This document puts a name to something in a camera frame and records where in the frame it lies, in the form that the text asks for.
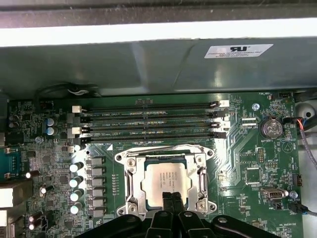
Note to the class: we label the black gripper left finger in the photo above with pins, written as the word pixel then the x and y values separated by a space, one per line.
pixel 161 225

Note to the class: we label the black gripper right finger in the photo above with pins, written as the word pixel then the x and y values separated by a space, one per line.
pixel 188 225

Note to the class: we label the silver topped green CPU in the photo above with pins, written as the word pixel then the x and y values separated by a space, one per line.
pixel 158 183

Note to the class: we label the metal socket cover frame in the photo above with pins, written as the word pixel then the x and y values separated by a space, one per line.
pixel 199 166

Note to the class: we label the CPU socket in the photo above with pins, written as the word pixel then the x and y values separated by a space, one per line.
pixel 123 155

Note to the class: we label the RAM slot black clips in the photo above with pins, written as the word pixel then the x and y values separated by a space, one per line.
pixel 173 136
pixel 173 115

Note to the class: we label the green motherboard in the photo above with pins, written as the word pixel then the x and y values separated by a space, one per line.
pixel 237 153

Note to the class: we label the silver internal USB port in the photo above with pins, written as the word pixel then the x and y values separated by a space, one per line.
pixel 272 194

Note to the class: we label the silver coin cell battery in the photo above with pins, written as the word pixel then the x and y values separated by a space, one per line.
pixel 271 127

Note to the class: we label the black PC case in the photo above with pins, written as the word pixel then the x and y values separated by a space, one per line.
pixel 99 69

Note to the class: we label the white printed label sticker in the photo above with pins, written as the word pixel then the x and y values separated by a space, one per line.
pixel 239 50

